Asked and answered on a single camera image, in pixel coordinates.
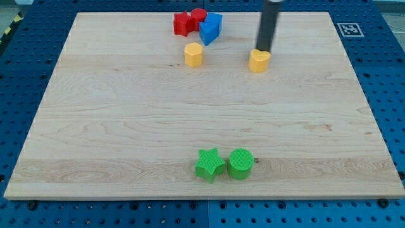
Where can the white fiducial marker tag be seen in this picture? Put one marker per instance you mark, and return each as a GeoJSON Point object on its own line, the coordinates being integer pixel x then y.
{"type": "Point", "coordinates": [350, 29]}

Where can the green cylinder block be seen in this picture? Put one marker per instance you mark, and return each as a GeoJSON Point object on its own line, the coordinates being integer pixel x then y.
{"type": "Point", "coordinates": [240, 163]}

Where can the yellow heart block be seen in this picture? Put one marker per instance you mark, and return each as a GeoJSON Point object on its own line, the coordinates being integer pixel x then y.
{"type": "Point", "coordinates": [259, 60]}

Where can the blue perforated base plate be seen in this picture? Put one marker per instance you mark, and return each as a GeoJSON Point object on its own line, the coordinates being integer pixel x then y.
{"type": "Point", "coordinates": [30, 57]}

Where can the yellow hexagon block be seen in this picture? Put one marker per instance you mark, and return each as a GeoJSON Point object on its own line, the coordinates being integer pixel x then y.
{"type": "Point", "coordinates": [193, 54]}

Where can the red cylinder block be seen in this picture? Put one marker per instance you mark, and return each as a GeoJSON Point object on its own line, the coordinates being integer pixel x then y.
{"type": "Point", "coordinates": [198, 15]}

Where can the blue cube block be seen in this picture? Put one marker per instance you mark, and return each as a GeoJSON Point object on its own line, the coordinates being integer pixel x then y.
{"type": "Point", "coordinates": [215, 19]}

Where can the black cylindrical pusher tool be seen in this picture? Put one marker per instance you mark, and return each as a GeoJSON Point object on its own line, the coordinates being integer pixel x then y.
{"type": "Point", "coordinates": [268, 23]}

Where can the blue triangle block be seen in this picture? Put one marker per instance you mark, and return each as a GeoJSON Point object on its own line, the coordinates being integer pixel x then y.
{"type": "Point", "coordinates": [208, 32]}

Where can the red star block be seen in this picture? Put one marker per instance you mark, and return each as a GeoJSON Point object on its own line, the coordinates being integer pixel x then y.
{"type": "Point", "coordinates": [182, 24]}

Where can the wooden board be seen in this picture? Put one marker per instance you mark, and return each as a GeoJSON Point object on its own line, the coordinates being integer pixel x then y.
{"type": "Point", "coordinates": [123, 117]}

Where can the green star block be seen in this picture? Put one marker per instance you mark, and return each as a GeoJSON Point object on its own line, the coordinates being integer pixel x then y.
{"type": "Point", "coordinates": [209, 164]}

